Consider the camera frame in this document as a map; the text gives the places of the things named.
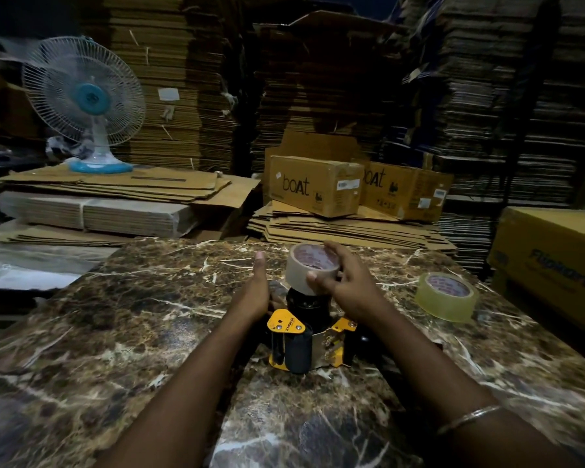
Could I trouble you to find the person's right hand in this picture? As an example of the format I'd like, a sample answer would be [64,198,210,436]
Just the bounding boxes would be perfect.
[306,240,391,332]

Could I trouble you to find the person's left hand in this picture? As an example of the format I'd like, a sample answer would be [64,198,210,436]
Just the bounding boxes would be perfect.
[228,251,272,326]

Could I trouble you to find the white packing tape roll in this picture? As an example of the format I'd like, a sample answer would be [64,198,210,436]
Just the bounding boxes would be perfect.
[286,243,341,296]

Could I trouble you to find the yellow black tape dispenser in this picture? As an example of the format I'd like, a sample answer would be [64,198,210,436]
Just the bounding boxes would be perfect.
[265,282,366,375]

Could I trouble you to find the person's right forearm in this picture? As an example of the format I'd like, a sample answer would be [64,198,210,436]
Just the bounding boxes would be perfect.
[358,307,585,468]

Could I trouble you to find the person's left forearm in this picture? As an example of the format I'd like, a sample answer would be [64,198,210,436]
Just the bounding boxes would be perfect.
[94,309,259,468]

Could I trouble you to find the low stack of cardboard sheets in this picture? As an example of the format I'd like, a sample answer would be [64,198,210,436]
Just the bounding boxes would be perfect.
[247,200,457,252]

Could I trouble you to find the small brown cardboard box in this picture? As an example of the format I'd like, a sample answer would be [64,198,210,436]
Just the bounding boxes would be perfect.
[268,156,365,219]

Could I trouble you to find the brown cardboard box white labels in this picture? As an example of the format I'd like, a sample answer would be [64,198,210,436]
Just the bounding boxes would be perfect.
[359,162,454,223]

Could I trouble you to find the clear packing tape roll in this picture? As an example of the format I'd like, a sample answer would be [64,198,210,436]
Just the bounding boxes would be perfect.
[414,272,479,323]

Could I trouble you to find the open brown cardboard box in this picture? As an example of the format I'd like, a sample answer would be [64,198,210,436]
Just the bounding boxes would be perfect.
[263,130,371,205]

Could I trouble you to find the pile of flat cardboard sheets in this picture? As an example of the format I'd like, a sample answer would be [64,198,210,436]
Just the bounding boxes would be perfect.
[0,163,261,210]

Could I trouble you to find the tied bundle of flat cardboard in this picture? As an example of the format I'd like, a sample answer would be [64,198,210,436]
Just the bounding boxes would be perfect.
[0,191,200,239]

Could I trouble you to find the silver bangle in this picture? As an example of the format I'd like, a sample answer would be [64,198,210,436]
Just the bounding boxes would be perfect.
[437,405,503,436]

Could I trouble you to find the tall stacks of flattened cartons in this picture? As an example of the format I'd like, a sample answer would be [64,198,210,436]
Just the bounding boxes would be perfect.
[102,0,585,278]

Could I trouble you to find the clear plastic sheet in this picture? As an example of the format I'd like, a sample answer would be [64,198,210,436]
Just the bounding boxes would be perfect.
[0,231,120,292]

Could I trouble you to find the yellow printed cardboard box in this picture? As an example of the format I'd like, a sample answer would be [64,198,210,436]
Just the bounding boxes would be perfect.
[487,206,585,344]

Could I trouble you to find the white blue table fan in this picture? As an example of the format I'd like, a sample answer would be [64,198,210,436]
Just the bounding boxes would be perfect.
[21,36,146,174]

